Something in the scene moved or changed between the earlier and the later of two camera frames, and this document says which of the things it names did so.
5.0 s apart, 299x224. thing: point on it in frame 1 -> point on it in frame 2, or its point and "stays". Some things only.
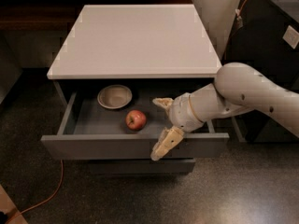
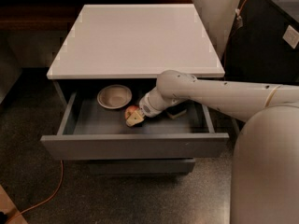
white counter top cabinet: (137, 41) stays
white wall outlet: (291, 36) stays
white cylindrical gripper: (181, 113) -> (146, 105)
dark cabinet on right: (264, 35) stays
